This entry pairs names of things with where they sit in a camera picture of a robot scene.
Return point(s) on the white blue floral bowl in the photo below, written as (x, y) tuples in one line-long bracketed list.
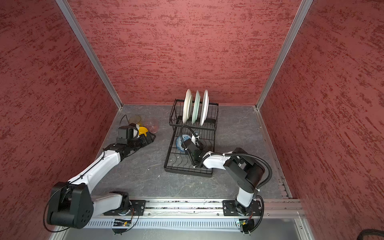
[(180, 140)]

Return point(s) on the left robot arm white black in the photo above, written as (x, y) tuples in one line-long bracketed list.
[(71, 204)]

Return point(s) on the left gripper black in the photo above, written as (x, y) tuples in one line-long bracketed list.
[(144, 141)]

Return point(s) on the right circuit board connector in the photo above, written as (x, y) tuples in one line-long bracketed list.
[(246, 226)]

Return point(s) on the right corner aluminium profile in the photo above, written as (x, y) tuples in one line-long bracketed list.
[(291, 35)]

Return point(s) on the left circuit board connector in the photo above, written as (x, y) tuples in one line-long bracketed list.
[(121, 226)]

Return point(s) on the circuit board connector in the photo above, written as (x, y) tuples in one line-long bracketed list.
[(246, 226), (121, 226)]

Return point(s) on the right white floral plate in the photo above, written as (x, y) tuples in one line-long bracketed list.
[(205, 107)]

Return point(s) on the aluminium rail front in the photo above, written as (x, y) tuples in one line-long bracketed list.
[(213, 208)]

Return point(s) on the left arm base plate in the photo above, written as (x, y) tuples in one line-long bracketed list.
[(136, 208)]

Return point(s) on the pink transparent cup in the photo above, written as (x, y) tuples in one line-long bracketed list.
[(152, 125)]

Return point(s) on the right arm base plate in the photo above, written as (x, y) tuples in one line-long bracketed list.
[(233, 208)]

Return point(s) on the amber transparent cup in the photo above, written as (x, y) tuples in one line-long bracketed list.
[(135, 119)]

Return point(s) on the white slotted cable duct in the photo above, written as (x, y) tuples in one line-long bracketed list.
[(231, 225)]

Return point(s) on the middle pale green plate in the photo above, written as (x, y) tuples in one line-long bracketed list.
[(196, 107)]

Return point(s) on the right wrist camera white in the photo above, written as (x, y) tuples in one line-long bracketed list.
[(196, 141)]

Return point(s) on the black wire dish rack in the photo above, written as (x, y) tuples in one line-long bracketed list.
[(178, 162)]

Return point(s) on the yellow bowl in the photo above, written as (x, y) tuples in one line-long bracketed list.
[(143, 131)]

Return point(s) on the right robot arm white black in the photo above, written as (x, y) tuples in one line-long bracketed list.
[(249, 172)]

